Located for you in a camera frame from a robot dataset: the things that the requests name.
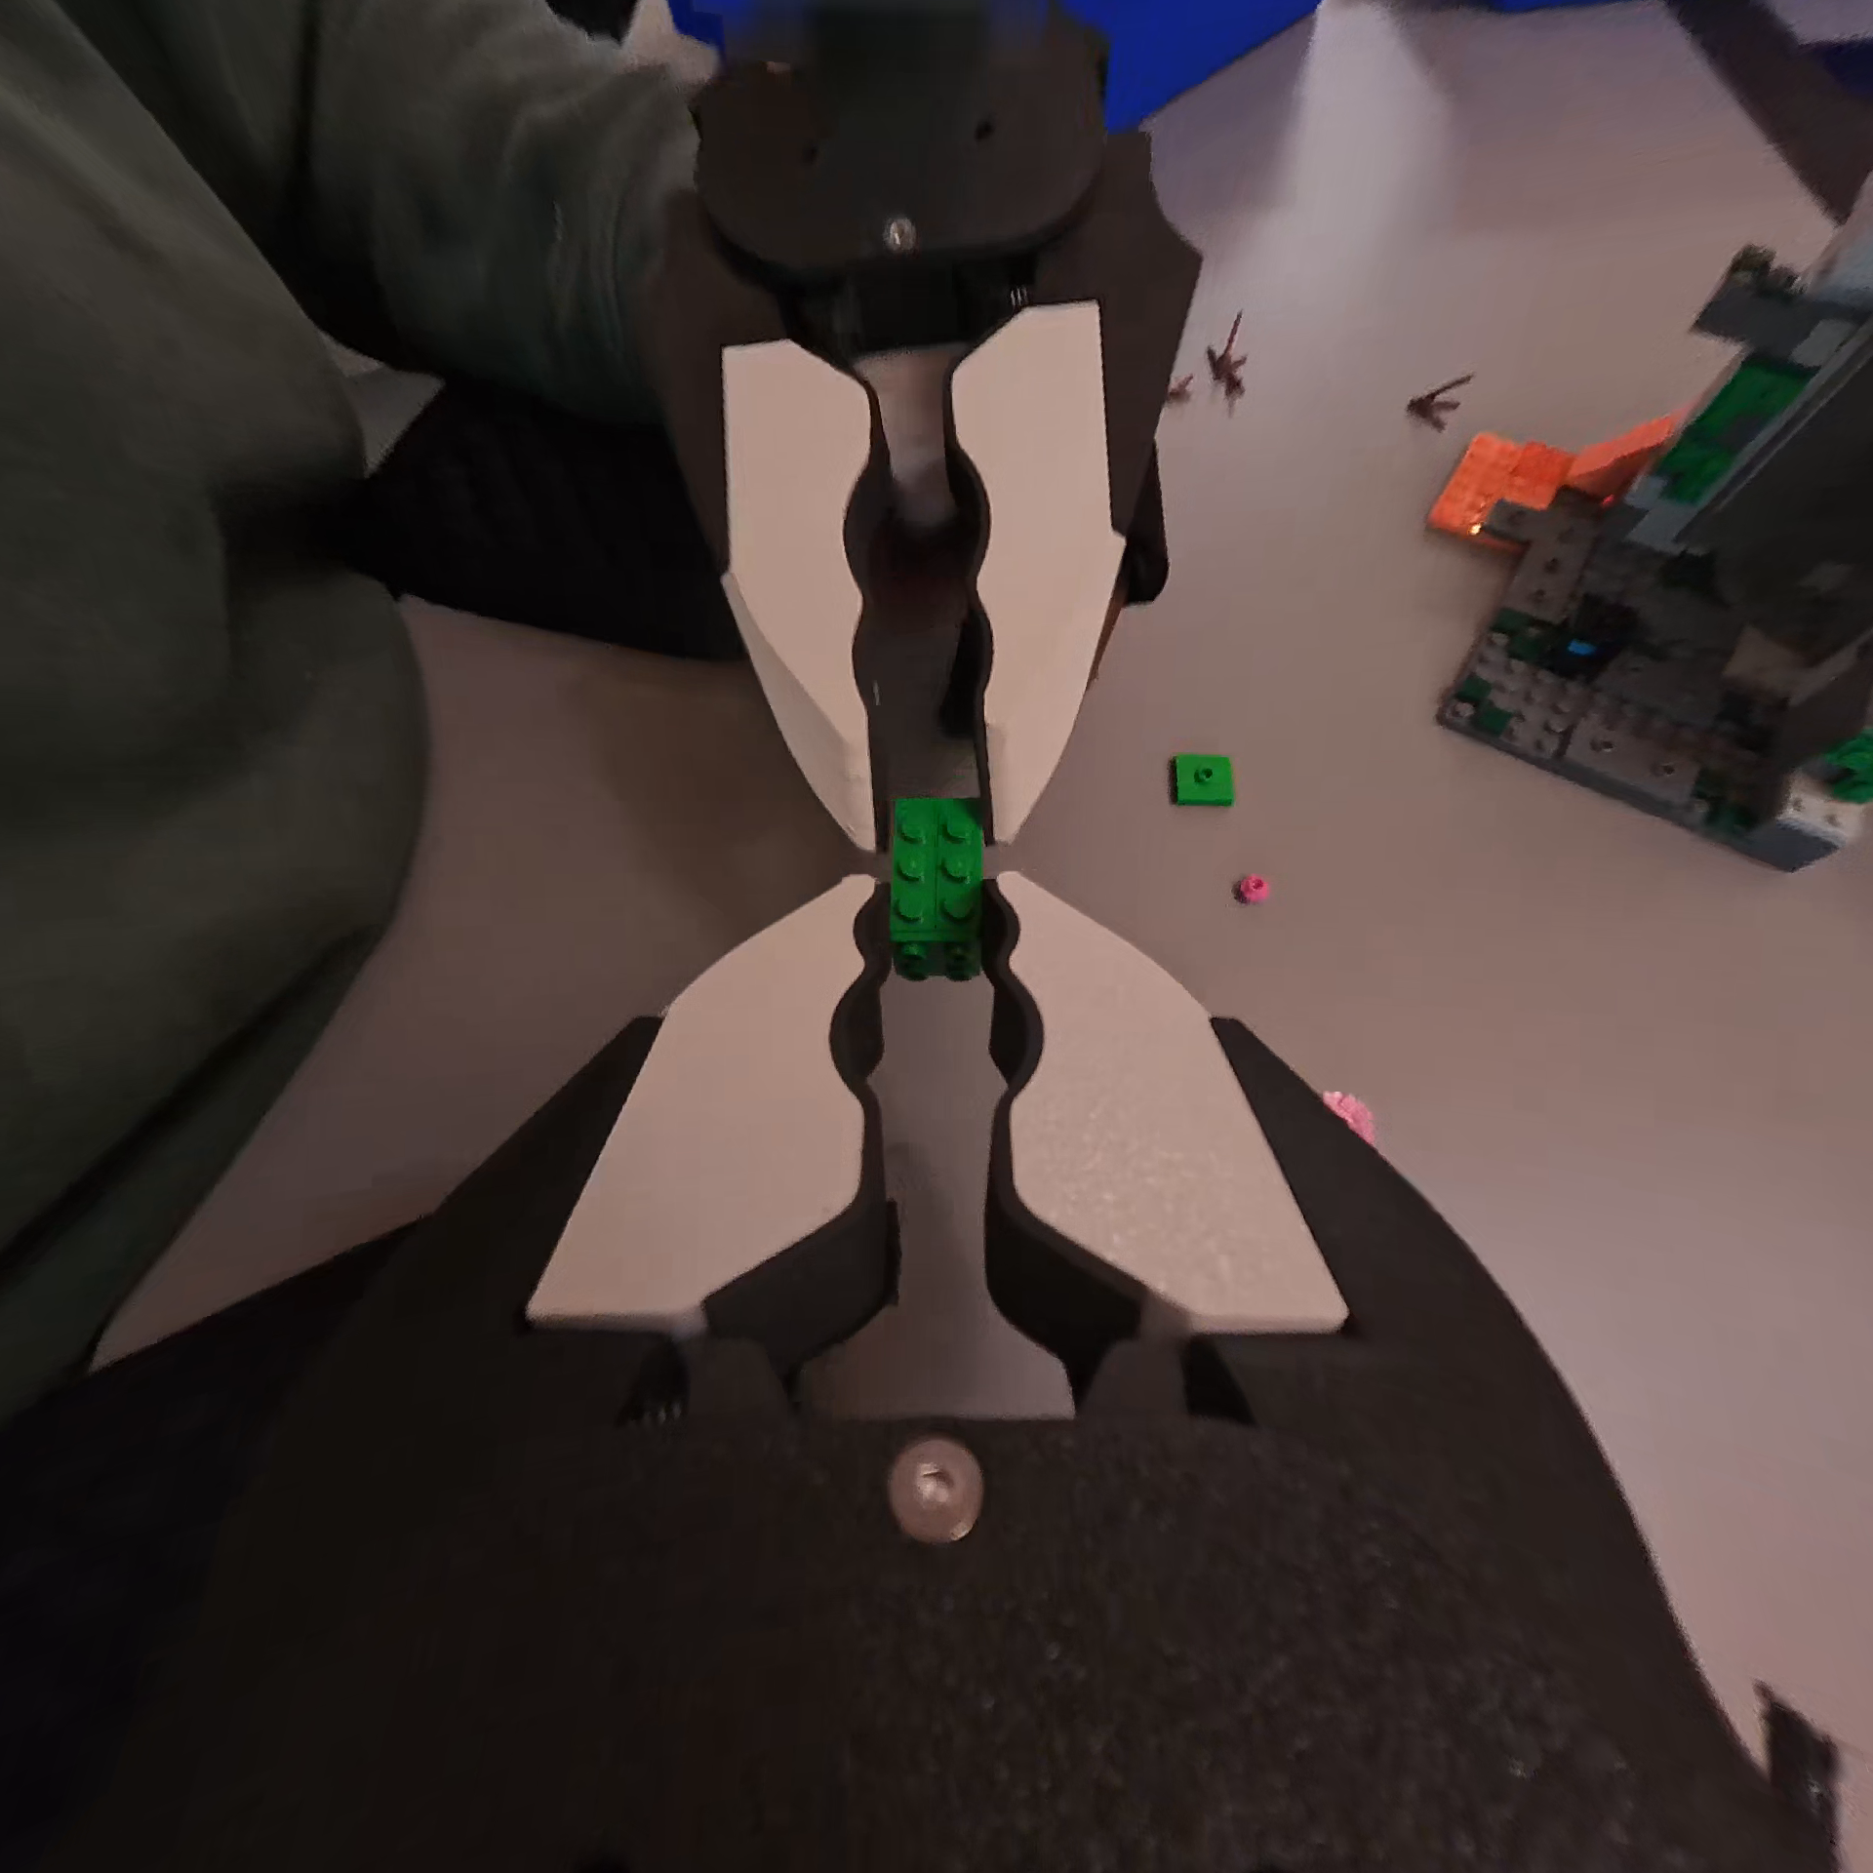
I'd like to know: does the grey desk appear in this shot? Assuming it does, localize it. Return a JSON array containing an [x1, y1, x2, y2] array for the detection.
[[86, 0, 1873, 1801]]

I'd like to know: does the green studded toy brick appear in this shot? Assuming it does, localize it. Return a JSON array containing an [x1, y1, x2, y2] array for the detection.
[[887, 796, 988, 982]]

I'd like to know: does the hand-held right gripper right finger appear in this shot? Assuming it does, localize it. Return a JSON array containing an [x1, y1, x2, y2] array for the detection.
[[983, 871, 1353, 1395]]

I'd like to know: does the blue plastic bin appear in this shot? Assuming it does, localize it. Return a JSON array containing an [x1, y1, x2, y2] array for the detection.
[[665, 0, 1319, 132]]

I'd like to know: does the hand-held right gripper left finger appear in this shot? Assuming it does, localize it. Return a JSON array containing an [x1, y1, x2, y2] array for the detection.
[[523, 871, 900, 1378]]

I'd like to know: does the person's green sweatshirt torso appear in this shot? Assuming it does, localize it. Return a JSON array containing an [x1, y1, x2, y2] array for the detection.
[[0, 0, 432, 1429]]

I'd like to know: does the person's left hand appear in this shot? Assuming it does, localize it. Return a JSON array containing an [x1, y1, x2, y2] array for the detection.
[[878, 504, 974, 631]]

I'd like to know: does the black mesh cushion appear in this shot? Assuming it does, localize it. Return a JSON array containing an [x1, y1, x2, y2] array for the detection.
[[344, 371, 749, 665]]

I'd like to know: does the toy brick building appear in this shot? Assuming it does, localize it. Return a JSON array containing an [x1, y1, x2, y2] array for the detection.
[[1428, 190, 1873, 876]]

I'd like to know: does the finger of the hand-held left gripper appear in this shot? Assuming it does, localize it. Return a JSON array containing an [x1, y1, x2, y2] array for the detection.
[[724, 340, 900, 867], [948, 299, 1128, 853]]

